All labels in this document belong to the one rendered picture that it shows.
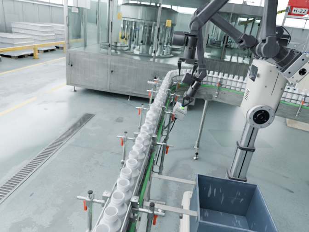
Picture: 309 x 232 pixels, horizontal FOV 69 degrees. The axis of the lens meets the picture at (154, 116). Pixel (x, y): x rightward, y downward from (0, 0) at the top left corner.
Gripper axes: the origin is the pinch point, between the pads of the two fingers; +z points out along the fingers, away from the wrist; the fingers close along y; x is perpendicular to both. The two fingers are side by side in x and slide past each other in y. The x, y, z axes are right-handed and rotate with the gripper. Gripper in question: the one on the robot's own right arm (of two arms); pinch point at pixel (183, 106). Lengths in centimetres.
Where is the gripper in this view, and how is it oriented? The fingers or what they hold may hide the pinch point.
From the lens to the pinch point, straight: 157.8
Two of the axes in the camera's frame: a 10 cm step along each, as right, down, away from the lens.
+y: -1.4, 3.6, -9.2
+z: -4.5, 8.1, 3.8
